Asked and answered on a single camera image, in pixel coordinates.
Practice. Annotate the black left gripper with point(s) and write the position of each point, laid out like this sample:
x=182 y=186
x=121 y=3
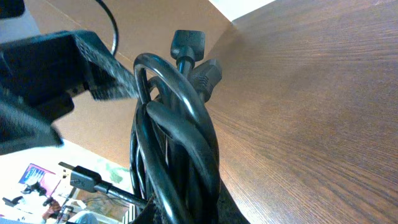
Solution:
x=39 y=77

